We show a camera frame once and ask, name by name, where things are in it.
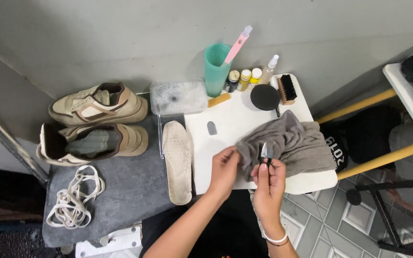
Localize person's right hand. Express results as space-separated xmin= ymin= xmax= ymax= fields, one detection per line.
xmin=250 ymin=158 xmax=287 ymax=231

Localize person's left hand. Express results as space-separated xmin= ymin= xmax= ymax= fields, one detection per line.
xmin=206 ymin=145 xmax=242 ymax=201

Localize small black clipper tool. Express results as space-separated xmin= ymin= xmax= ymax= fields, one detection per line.
xmin=260 ymin=142 xmax=274 ymax=167

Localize grey towel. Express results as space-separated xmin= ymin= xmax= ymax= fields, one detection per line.
xmin=236 ymin=110 xmax=336 ymax=181

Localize white table board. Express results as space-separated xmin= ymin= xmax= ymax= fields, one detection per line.
xmin=184 ymin=73 xmax=338 ymax=196

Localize white perforated insole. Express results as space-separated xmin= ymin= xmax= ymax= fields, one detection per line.
xmin=162 ymin=120 xmax=193 ymax=206

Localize person's black trousers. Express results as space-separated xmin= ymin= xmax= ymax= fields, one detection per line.
xmin=140 ymin=189 xmax=270 ymax=258

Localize yellow rubber eraser block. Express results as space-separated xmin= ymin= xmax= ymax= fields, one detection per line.
xmin=207 ymin=93 xmax=231 ymax=108

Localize clear plastic stick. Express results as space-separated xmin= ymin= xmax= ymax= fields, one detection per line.
xmin=156 ymin=104 xmax=165 ymax=160

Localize round black sponge applicator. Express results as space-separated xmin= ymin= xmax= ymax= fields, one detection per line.
xmin=250 ymin=84 xmax=281 ymax=118

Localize clear plastic soapy container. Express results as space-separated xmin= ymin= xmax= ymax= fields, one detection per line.
xmin=149 ymin=80 xmax=208 ymax=117

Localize small black paint bottle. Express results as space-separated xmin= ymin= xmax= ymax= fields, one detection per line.
xmin=225 ymin=70 xmax=240 ymax=93

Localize dark grey mat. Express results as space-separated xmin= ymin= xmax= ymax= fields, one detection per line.
xmin=42 ymin=115 xmax=196 ymax=248

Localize small gold paint bottle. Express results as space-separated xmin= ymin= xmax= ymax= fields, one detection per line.
xmin=237 ymin=69 xmax=252 ymax=92

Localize small yellow paint bottle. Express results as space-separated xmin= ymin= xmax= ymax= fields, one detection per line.
xmin=247 ymin=68 xmax=262 ymax=90

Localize teal plastic cup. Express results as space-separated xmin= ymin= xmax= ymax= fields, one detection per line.
xmin=204 ymin=43 xmax=233 ymax=98

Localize wooden brush black bristles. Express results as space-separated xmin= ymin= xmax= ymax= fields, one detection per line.
xmin=277 ymin=74 xmax=298 ymax=106

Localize clear spray bottle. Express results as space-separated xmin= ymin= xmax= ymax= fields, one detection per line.
xmin=258 ymin=54 xmax=279 ymax=85

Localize cream sneaker brown trim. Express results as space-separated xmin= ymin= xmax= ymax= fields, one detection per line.
xmin=48 ymin=82 xmax=149 ymax=127
xmin=36 ymin=123 xmax=149 ymax=167

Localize cream shoelaces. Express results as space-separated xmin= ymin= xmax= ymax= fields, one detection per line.
xmin=46 ymin=164 xmax=106 ymax=229

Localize white side table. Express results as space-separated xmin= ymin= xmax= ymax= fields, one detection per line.
xmin=382 ymin=63 xmax=413 ymax=159

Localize grey metal bar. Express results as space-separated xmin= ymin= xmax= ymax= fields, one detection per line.
xmin=0 ymin=92 xmax=49 ymax=188

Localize white bead bracelet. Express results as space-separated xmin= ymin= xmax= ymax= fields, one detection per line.
xmin=262 ymin=230 xmax=289 ymax=244

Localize thin black bracelet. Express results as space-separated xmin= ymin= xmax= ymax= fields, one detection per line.
xmin=266 ymin=238 xmax=290 ymax=247

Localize yellow rail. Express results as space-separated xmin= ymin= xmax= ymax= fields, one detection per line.
xmin=315 ymin=88 xmax=398 ymax=124
xmin=337 ymin=140 xmax=413 ymax=181

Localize black metal frame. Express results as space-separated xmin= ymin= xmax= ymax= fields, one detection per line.
xmin=346 ymin=178 xmax=413 ymax=258

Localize pink handled brush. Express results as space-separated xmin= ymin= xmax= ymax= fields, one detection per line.
xmin=222 ymin=25 xmax=253 ymax=67

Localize white metal bracket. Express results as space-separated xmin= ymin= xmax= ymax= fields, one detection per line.
xmin=75 ymin=226 xmax=143 ymax=258

